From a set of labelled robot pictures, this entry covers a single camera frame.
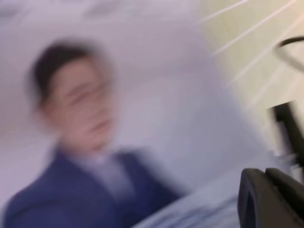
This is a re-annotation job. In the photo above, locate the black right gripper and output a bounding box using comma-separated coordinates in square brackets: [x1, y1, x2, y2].
[268, 101, 304, 166]

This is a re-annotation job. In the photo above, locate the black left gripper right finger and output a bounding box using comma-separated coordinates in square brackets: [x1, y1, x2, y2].
[265, 168, 304, 220]

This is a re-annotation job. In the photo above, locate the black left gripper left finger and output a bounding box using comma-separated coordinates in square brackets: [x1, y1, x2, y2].
[237, 169, 300, 228]

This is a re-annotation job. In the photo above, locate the white robotics magazine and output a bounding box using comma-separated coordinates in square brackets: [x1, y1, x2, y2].
[0, 0, 281, 228]

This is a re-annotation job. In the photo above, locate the green checkered tablecloth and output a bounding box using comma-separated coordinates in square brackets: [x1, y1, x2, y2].
[194, 0, 304, 124]

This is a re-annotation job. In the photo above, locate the black cable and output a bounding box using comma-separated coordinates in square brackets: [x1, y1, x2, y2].
[275, 35, 304, 72]

